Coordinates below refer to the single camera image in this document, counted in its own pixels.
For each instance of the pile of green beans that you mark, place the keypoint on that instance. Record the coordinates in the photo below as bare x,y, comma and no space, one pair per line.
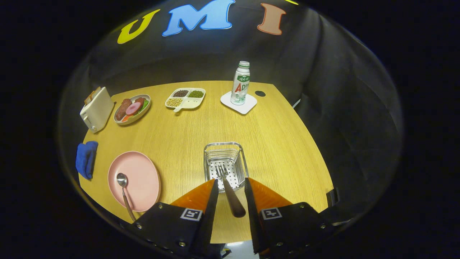
196,94

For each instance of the grey plate of food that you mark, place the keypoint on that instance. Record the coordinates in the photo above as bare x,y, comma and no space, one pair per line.
138,116

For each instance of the blue cloth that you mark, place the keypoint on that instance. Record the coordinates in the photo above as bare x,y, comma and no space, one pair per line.
86,158

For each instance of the cream toaster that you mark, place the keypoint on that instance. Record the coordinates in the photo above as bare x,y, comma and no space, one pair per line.
97,111

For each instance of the pile of dark beans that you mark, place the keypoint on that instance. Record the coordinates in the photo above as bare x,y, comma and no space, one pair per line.
180,93

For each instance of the black table grommet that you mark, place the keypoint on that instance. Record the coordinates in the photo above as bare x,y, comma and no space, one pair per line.
260,93

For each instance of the white divided dish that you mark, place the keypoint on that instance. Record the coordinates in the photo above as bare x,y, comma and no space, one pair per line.
192,103

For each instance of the pink ham slice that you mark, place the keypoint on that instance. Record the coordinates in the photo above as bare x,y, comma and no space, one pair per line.
133,108

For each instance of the white milk bottle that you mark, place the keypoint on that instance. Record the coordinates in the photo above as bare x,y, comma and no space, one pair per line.
240,84

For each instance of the pink plate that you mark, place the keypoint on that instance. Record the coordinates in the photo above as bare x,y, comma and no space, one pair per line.
143,180

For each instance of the green lettuce leaf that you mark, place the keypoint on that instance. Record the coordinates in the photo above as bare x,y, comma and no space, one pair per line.
145,105

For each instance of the black chair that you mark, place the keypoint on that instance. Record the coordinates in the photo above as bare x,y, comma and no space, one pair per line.
332,197

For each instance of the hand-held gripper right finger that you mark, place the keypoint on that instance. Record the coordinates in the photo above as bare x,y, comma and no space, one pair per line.
251,216

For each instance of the pile of yellow soybeans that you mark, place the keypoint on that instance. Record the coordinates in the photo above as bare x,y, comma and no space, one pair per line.
174,102

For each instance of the white square coaster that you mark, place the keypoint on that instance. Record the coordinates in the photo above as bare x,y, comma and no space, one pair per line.
248,107

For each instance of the perforated metal basket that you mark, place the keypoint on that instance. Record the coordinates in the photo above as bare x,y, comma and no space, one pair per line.
224,153

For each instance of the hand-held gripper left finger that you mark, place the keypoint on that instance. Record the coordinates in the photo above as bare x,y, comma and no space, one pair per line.
210,216

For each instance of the toast slice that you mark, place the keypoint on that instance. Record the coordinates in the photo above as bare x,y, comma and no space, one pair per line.
89,98
96,91

